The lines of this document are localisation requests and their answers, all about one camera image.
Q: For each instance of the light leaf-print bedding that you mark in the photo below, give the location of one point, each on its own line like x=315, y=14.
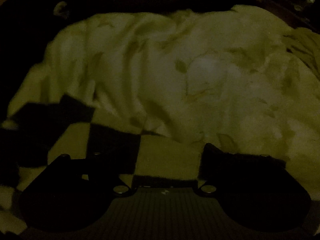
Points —
x=175, y=67

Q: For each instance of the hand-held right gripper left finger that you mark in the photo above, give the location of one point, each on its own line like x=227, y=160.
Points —
x=75, y=166

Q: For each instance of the black and white checkered cloth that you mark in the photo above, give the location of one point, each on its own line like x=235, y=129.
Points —
x=162, y=156

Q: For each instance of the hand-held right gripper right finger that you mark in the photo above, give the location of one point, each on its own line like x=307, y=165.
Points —
x=215, y=178

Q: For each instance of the striped light cloth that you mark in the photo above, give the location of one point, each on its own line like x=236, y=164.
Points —
x=305, y=45

